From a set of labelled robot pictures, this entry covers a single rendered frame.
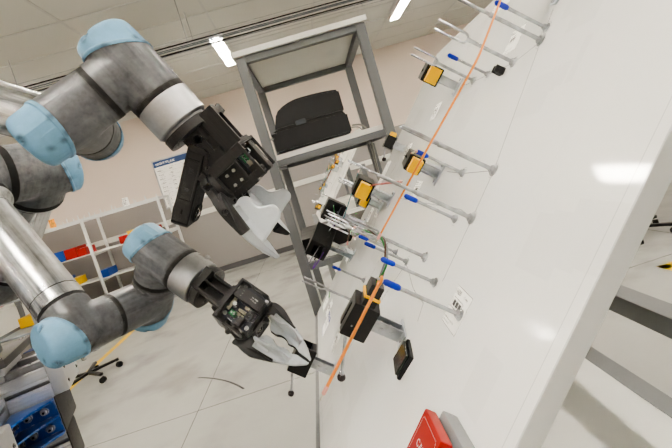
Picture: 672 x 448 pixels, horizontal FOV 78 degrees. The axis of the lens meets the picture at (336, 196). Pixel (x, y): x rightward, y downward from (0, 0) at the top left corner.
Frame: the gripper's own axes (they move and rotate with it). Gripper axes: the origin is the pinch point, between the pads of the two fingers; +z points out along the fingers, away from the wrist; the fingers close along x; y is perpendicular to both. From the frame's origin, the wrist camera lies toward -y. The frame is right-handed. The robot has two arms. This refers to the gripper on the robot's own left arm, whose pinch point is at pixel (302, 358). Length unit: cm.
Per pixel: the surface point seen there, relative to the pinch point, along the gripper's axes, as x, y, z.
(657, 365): 110, -135, 126
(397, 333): 9.8, 6.2, 10.5
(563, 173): 23.0, 36.8, 15.8
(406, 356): 6.2, 11.5, 12.8
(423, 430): -2.5, 26.1, 16.1
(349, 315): 7.3, 9.0, 3.3
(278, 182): 52, -57, -50
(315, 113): 81, -49, -54
